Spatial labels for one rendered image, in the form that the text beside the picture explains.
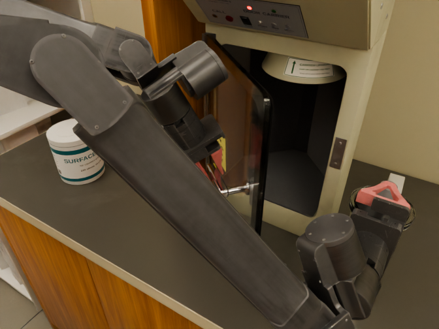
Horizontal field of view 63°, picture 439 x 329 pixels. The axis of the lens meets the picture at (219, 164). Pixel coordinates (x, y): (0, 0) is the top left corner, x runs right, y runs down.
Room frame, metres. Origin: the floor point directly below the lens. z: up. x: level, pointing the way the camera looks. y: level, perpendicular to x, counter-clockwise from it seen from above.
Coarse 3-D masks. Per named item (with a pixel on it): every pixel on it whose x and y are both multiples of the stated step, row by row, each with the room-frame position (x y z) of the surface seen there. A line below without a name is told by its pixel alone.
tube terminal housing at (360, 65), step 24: (384, 24) 0.62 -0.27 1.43; (264, 48) 0.67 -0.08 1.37; (288, 48) 0.64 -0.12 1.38; (312, 48) 0.62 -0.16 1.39; (336, 48) 0.60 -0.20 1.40; (360, 72) 0.57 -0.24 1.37; (360, 96) 0.57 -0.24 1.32; (360, 120) 0.63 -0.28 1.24; (336, 192) 0.57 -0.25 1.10; (264, 216) 0.65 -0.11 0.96; (288, 216) 0.62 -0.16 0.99
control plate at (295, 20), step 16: (208, 0) 0.63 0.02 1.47; (224, 0) 0.61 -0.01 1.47; (240, 0) 0.59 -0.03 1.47; (256, 0) 0.57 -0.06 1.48; (208, 16) 0.68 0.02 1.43; (224, 16) 0.65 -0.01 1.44; (256, 16) 0.61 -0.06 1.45; (272, 16) 0.59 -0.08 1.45; (288, 16) 0.57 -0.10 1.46; (272, 32) 0.62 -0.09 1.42; (288, 32) 0.60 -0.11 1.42; (304, 32) 0.58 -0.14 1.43
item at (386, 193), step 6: (372, 186) 0.50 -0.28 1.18; (384, 192) 0.46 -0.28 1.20; (390, 192) 0.45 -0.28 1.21; (390, 198) 0.45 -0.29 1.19; (360, 204) 0.46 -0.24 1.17; (366, 210) 0.44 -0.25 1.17; (372, 210) 0.44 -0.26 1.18; (372, 216) 0.43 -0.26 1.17; (378, 216) 0.43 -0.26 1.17; (384, 216) 0.43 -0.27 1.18; (408, 216) 0.43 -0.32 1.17
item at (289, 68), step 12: (264, 60) 0.73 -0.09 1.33; (276, 60) 0.69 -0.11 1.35; (288, 60) 0.67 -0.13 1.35; (300, 60) 0.66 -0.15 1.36; (312, 60) 0.65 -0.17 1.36; (276, 72) 0.67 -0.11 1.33; (288, 72) 0.66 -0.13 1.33; (300, 72) 0.65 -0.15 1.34; (312, 72) 0.64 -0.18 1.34; (324, 72) 0.65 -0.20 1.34; (336, 72) 0.66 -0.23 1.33
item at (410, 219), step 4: (360, 188) 0.51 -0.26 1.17; (364, 188) 0.51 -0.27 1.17; (352, 192) 0.50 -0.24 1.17; (356, 192) 0.50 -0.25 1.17; (352, 196) 0.48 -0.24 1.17; (352, 200) 0.47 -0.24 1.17; (408, 200) 0.48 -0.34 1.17; (352, 204) 0.46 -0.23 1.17; (356, 204) 0.46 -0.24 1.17; (412, 208) 0.45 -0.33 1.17; (412, 212) 0.44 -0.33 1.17; (412, 216) 0.44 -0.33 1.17; (408, 220) 0.43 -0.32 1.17; (412, 220) 0.43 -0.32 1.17; (408, 224) 0.42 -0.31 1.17; (384, 272) 0.43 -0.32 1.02; (380, 280) 0.43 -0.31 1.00
